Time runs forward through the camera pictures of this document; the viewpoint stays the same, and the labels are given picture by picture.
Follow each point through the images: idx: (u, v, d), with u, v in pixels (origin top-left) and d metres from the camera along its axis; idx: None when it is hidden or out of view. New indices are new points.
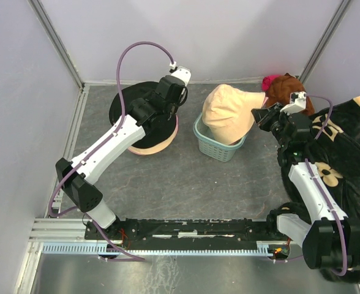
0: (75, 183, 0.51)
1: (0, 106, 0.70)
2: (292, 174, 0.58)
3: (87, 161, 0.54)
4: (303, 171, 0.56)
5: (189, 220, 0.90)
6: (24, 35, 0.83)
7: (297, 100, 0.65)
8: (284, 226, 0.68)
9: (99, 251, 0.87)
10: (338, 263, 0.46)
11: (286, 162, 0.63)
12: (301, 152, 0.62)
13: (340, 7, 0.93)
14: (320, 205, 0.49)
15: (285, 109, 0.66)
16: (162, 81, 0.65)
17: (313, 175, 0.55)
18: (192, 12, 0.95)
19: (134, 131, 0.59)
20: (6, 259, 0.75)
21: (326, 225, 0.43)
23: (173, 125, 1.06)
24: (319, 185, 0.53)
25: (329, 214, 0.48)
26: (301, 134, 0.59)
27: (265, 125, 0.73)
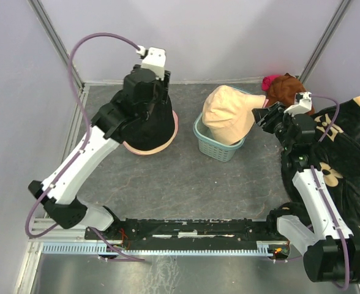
0: (48, 208, 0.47)
1: (1, 107, 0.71)
2: (297, 182, 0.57)
3: (56, 184, 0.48)
4: (309, 181, 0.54)
5: (189, 220, 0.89)
6: (24, 36, 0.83)
7: (303, 101, 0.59)
8: (285, 229, 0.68)
9: (99, 251, 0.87)
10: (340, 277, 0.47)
11: (291, 166, 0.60)
12: (307, 155, 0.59)
13: (340, 6, 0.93)
14: (326, 222, 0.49)
15: (290, 110, 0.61)
16: (127, 81, 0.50)
17: (319, 186, 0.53)
18: (191, 12, 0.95)
19: (104, 146, 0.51)
20: (6, 259, 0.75)
21: (330, 244, 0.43)
23: (171, 126, 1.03)
24: (324, 196, 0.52)
25: (334, 231, 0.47)
26: (307, 136, 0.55)
27: (267, 127, 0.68)
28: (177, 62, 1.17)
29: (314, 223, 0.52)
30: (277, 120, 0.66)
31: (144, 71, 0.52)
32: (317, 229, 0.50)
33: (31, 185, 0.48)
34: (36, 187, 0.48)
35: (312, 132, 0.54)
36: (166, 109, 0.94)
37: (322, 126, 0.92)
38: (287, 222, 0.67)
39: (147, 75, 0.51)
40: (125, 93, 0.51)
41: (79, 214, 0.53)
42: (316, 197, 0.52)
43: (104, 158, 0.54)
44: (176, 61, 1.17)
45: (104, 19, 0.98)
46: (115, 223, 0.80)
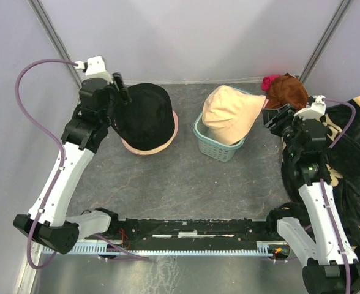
0: (42, 234, 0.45)
1: (2, 107, 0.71)
2: (303, 195, 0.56)
3: (45, 207, 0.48)
4: (317, 196, 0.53)
5: (189, 220, 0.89)
6: (23, 36, 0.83)
7: (315, 105, 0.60)
8: (284, 233, 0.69)
9: (99, 251, 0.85)
10: None
11: (299, 174, 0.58)
12: (316, 165, 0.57)
13: (340, 6, 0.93)
14: (330, 244, 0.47)
15: (301, 114, 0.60)
16: (81, 94, 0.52)
17: (328, 205, 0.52)
18: (191, 13, 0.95)
19: (81, 157, 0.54)
20: (5, 259, 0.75)
21: (331, 268, 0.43)
23: (171, 126, 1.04)
24: (332, 215, 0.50)
25: (338, 255, 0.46)
26: (315, 144, 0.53)
27: (275, 130, 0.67)
28: (177, 62, 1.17)
29: (316, 240, 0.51)
30: (286, 124, 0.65)
31: (94, 81, 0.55)
32: (319, 248, 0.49)
33: (18, 220, 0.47)
34: (23, 219, 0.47)
35: (321, 139, 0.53)
36: (166, 110, 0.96)
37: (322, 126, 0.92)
38: (286, 225, 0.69)
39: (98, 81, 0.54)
40: (82, 106, 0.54)
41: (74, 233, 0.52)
42: (322, 215, 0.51)
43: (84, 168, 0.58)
44: (176, 61, 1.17)
45: (104, 19, 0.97)
46: (114, 220, 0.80)
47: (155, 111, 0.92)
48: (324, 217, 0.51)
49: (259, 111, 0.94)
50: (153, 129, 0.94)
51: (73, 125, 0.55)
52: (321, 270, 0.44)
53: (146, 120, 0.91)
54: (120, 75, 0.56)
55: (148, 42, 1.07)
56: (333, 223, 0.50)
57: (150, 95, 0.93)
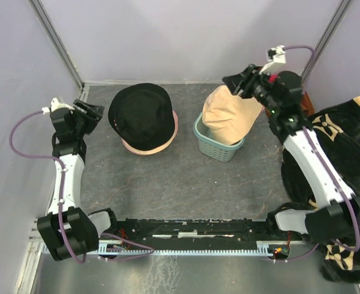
0: (71, 218, 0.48)
1: (1, 106, 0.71)
2: (290, 146, 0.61)
3: (64, 198, 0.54)
4: (304, 144, 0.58)
5: (189, 220, 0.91)
6: (23, 37, 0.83)
7: (277, 56, 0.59)
8: (283, 222, 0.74)
9: (99, 251, 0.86)
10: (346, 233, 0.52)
11: (281, 128, 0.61)
12: (296, 116, 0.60)
13: (340, 6, 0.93)
14: (326, 185, 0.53)
15: (266, 68, 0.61)
16: (55, 124, 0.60)
17: (315, 149, 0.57)
18: (191, 12, 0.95)
19: (77, 160, 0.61)
20: (5, 259, 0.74)
21: (334, 207, 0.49)
23: (171, 126, 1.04)
24: (321, 158, 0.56)
25: (336, 194, 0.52)
26: (293, 96, 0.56)
27: (246, 94, 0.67)
28: (177, 62, 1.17)
29: (313, 184, 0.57)
30: (254, 84, 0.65)
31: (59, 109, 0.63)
32: (318, 192, 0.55)
33: (40, 220, 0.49)
34: (46, 217, 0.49)
35: (298, 90, 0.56)
36: (166, 110, 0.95)
37: (322, 126, 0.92)
38: (283, 214, 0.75)
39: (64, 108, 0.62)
40: (59, 133, 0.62)
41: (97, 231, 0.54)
42: (313, 161, 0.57)
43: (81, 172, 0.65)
44: (176, 61, 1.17)
45: (104, 18, 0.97)
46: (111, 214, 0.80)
47: (155, 111, 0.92)
48: (314, 162, 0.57)
49: (258, 110, 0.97)
50: (153, 130, 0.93)
51: (58, 149, 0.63)
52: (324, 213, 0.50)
53: (146, 120, 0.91)
54: (77, 101, 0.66)
55: (149, 42, 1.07)
56: (324, 166, 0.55)
57: (150, 95, 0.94)
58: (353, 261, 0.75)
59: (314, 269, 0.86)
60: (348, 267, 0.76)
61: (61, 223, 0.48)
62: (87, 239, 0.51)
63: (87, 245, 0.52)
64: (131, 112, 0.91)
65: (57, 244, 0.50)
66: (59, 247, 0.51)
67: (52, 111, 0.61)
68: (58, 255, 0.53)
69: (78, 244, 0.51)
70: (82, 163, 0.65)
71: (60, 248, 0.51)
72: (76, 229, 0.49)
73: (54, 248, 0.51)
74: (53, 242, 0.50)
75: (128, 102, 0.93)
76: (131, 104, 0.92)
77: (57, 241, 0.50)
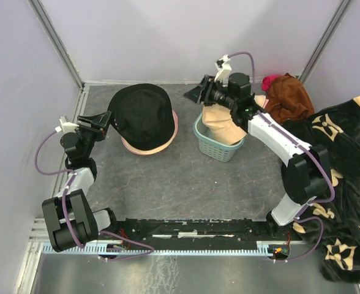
0: (71, 197, 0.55)
1: (1, 106, 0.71)
2: (253, 130, 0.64)
3: (70, 186, 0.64)
4: (261, 122, 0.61)
5: (189, 221, 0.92)
6: (24, 37, 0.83)
7: (224, 64, 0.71)
8: (280, 216, 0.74)
9: (99, 251, 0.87)
10: (320, 187, 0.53)
11: (242, 120, 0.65)
12: (251, 107, 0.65)
13: (340, 6, 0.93)
14: (287, 144, 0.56)
15: (218, 76, 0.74)
16: (67, 151, 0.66)
17: (271, 122, 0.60)
18: (191, 12, 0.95)
19: (87, 171, 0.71)
20: (5, 259, 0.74)
21: (299, 160, 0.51)
23: (172, 127, 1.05)
24: (277, 127, 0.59)
25: (296, 149, 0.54)
26: (245, 90, 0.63)
27: (208, 101, 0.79)
28: (177, 62, 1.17)
29: (280, 154, 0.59)
30: (213, 90, 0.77)
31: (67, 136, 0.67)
32: (284, 156, 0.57)
33: (46, 201, 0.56)
34: (50, 199, 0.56)
35: (248, 85, 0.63)
36: (166, 110, 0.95)
37: (322, 126, 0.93)
38: (278, 209, 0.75)
39: (72, 135, 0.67)
40: (71, 158, 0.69)
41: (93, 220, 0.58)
42: (271, 131, 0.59)
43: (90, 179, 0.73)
44: (176, 61, 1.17)
45: (104, 19, 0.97)
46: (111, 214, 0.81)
47: (156, 111, 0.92)
48: (274, 132, 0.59)
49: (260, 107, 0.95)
50: (154, 130, 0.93)
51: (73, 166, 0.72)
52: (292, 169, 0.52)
53: (146, 120, 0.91)
54: (80, 116, 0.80)
55: (149, 42, 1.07)
56: (282, 132, 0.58)
57: (152, 95, 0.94)
58: (353, 261, 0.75)
59: (314, 268, 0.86)
60: (348, 268, 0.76)
61: (63, 201, 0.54)
62: (84, 222, 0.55)
63: (84, 232, 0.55)
64: (131, 112, 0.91)
65: (56, 227, 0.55)
66: (57, 231, 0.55)
67: (62, 140, 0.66)
68: (57, 245, 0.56)
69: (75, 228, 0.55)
70: (93, 176, 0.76)
71: (59, 233, 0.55)
72: (76, 211, 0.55)
73: (54, 234, 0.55)
74: (54, 224, 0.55)
75: (128, 103, 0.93)
76: (133, 104, 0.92)
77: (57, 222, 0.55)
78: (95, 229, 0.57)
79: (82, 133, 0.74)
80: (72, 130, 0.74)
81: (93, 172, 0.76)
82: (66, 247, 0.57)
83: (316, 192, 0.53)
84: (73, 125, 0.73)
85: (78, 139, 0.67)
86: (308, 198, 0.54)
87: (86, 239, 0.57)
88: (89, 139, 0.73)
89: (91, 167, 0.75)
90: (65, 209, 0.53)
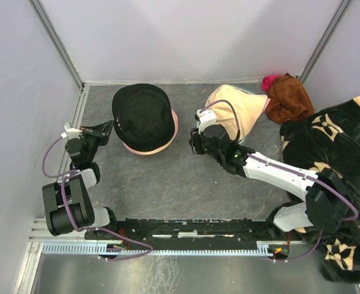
0: (71, 181, 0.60)
1: (1, 106, 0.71)
2: (251, 173, 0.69)
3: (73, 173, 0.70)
4: (258, 164, 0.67)
5: (189, 221, 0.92)
6: (23, 35, 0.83)
7: (202, 118, 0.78)
8: (283, 223, 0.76)
9: (99, 251, 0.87)
10: (343, 211, 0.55)
11: (236, 166, 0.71)
12: (239, 150, 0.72)
13: (340, 7, 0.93)
14: (294, 179, 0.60)
15: (201, 128, 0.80)
16: (71, 155, 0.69)
17: (267, 162, 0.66)
18: (191, 12, 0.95)
19: (89, 171, 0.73)
20: (5, 258, 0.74)
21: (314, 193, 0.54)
23: (173, 128, 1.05)
24: (275, 165, 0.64)
25: (305, 180, 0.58)
26: (223, 139, 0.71)
27: (199, 150, 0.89)
28: (177, 62, 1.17)
29: (289, 188, 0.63)
30: (199, 143, 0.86)
31: (71, 142, 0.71)
32: (297, 190, 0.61)
33: (46, 185, 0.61)
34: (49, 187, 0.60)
35: (224, 134, 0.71)
36: (168, 111, 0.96)
37: (322, 126, 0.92)
38: (280, 217, 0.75)
39: (76, 141, 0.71)
40: (74, 162, 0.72)
41: (90, 204, 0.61)
42: (272, 171, 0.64)
43: (93, 180, 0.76)
44: (176, 61, 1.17)
45: (104, 18, 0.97)
46: (111, 214, 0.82)
47: (160, 111, 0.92)
48: (274, 170, 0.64)
49: (262, 109, 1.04)
50: (157, 131, 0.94)
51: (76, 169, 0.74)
52: (311, 203, 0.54)
53: (150, 121, 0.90)
54: None
55: (149, 42, 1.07)
56: (281, 168, 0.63)
57: (155, 95, 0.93)
58: (353, 261, 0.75)
59: (314, 268, 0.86)
60: (348, 268, 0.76)
61: (63, 186, 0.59)
62: (80, 204, 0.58)
63: (80, 216, 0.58)
64: (132, 111, 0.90)
65: (53, 208, 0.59)
66: (54, 212, 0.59)
67: (67, 144, 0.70)
68: (53, 228, 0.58)
69: (71, 212, 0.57)
70: (97, 179, 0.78)
71: (55, 215, 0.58)
72: (74, 196, 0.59)
73: (51, 220, 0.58)
74: (52, 206, 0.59)
75: (130, 103, 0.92)
76: (135, 104, 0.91)
77: (54, 204, 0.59)
78: (90, 215, 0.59)
79: (86, 139, 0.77)
80: (76, 135, 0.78)
81: (96, 176, 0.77)
82: (62, 231, 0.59)
83: (341, 216, 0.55)
84: (78, 130, 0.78)
85: (81, 145, 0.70)
86: (340, 223, 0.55)
87: (82, 224, 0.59)
88: (92, 145, 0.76)
89: (95, 171, 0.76)
90: (63, 192, 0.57)
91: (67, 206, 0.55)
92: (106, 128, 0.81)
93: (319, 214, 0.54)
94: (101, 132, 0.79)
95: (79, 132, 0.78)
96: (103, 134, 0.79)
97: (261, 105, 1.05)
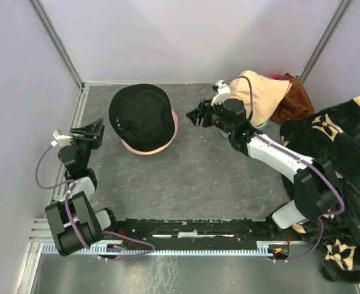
0: (74, 200, 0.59)
1: (1, 106, 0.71)
2: (253, 152, 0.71)
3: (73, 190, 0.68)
4: (260, 143, 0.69)
5: (189, 221, 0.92)
6: (23, 36, 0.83)
7: (220, 89, 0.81)
8: (281, 220, 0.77)
9: (99, 251, 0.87)
10: (329, 202, 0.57)
11: (241, 146, 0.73)
12: (248, 130, 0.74)
13: (340, 6, 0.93)
14: (289, 162, 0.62)
15: (215, 101, 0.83)
16: (66, 165, 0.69)
17: (269, 142, 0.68)
18: (190, 12, 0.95)
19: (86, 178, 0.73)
20: (5, 258, 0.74)
21: (304, 174, 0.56)
23: (173, 128, 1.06)
24: (277, 146, 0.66)
25: (299, 164, 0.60)
26: (240, 116, 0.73)
27: (206, 121, 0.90)
28: (176, 62, 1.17)
29: (284, 170, 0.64)
30: (209, 113, 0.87)
31: (64, 150, 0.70)
32: (290, 173, 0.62)
33: (49, 207, 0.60)
34: (53, 209, 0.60)
35: (242, 111, 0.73)
36: (168, 111, 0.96)
37: (322, 125, 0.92)
38: (278, 212, 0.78)
39: (68, 148, 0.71)
40: (70, 171, 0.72)
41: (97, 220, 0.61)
42: (272, 151, 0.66)
43: (91, 188, 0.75)
44: (176, 60, 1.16)
45: (104, 18, 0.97)
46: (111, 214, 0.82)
47: (160, 112, 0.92)
48: (273, 150, 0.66)
49: (283, 93, 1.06)
50: (157, 131, 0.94)
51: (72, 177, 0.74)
52: (297, 182, 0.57)
53: (150, 121, 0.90)
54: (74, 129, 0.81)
55: (149, 42, 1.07)
56: (281, 150, 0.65)
57: (154, 95, 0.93)
58: (353, 261, 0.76)
59: (315, 269, 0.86)
60: (348, 267, 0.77)
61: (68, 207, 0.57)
62: (88, 222, 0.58)
63: (89, 233, 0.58)
64: (133, 111, 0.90)
65: (60, 230, 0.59)
66: (62, 234, 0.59)
67: (59, 154, 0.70)
68: (62, 248, 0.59)
69: (80, 231, 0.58)
70: (95, 185, 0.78)
71: (63, 237, 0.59)
72: (81, 214, 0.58)
73: (60, 241, 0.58)
74: (59, 228, 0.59)
75: (131, 103, 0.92)
76: (135, 104, 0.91)
77: (61, 226, 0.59)
78: (100, 231, 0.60)
79: (78, 144, 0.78)
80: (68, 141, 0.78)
81: (93, 182, 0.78)
82: (72, 250, 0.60)
83: (326, 206, 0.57)
84: (67, 137, 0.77)
85: (75, 152, 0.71)
86: (322, 212, 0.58)
87: (92, 240, 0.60)
88: (84, 149, 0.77)
89: (91, 177, 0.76)
90: (69, 212, 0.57)
91: (75, 226, 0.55)
92: (96, 128, 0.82)
93: (304, 195, 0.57)
94: (92, 135, 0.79)
95: (71, 138, 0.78)
96: (95, 137, 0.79)
97: (283, 88, 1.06)
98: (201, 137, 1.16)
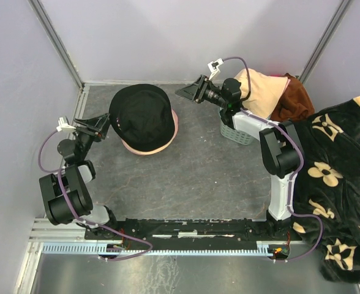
0: (67, 169, 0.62)
1: (1, 106, 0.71)
2: (237, 123, 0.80)
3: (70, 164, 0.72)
4: (242, 115, 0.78)
5: (188, 221, 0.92)
6: (23, 36, 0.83)
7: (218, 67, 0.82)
8: (275, 209, 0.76)
9: (99, 251, 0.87)
10: (291, 161, 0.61)
11: (228, 120, 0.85)
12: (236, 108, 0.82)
13: (340, 7, 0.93)
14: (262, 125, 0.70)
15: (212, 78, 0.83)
16: (67, 158, 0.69)
17: (249, 114, 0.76)
18: (190, 11, 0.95)
19: (86, 167, 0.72)
20: (5, 258, 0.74)
21: (267, 132, 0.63)
23: (173, 128, 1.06)
24: (254, 117, 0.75)
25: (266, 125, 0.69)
26: (236, 97, 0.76)
27: (201, 100, 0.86)
28: (176, 62, 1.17)
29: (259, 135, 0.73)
30: (206, 90, 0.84)
31: (63, 144, 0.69)
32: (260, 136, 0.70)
33: (43, 177, 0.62)
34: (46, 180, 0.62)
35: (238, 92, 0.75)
36: (168, 111, 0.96)
37: (322, 126, 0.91)
38: (272, 202, 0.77)
39: (68, 142, 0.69)
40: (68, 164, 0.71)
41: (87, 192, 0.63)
42: (250, 120, 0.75)
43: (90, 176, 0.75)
44: (176, 60, 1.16)
45: (104, 18, 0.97)
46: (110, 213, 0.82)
47: (160, 112, 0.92)
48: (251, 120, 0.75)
49: (281, 89, 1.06)
50: (157, 131, 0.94)
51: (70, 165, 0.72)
52: (262, 139, 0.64)
53: (150, 121, 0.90)
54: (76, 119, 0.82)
55: (149, 41, 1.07)
56: (256, 119, 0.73)
57: (154, 95, 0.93)
58: (353, 261, 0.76)
59: (315, 268, 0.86)
60: (347, 267, 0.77)
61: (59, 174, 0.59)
62: (78, 191, 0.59)
63: (78, 203, 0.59)
64: (133, 111, 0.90)
65: (51, 197, 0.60)
66: (52, 202, 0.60)
67: (59, 147, 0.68)
68: (53, 217, 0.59)
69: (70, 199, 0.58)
70: (93, 176, 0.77)
71: (54, 207, 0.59)
72: (71, 183, 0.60)
73: (50, 210, 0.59)
74: (50, 195, 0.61)
75: (130, 103, 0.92)
76: (135, 104, 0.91)
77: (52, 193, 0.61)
78: (89, 201, 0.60)
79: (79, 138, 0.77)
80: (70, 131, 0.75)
81: (92, 173, 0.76)
82: (61, 219, 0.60)
83: (288, 165, 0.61)
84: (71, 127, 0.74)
85: (74, 146, 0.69)
86: (283, 170, 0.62)
87: (81, 211, 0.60)
88: (85, 143, 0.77)
89: (90, 168, 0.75)
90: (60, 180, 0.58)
91: (65, 193, 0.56)
92: (99, 124, 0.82)
93: (267, 150, 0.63)
94: (95, 130, 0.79)
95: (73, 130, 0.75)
96: (97, 132, 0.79)
97: (281, 86, 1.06)
98: (201, 137, 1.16)
